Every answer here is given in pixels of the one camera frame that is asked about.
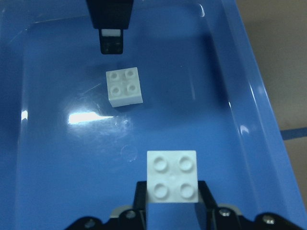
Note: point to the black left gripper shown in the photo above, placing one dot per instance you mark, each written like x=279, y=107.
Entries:
x=110, y=17

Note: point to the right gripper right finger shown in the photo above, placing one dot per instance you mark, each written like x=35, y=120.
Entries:
x=206, y=206

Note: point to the white block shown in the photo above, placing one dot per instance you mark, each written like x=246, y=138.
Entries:
x=123, y=87
x=172, y=176

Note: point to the blue plastic tray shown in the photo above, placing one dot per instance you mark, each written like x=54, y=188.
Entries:
x=65, y=152

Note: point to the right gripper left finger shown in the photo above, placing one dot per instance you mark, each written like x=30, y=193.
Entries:
x=140, y=202

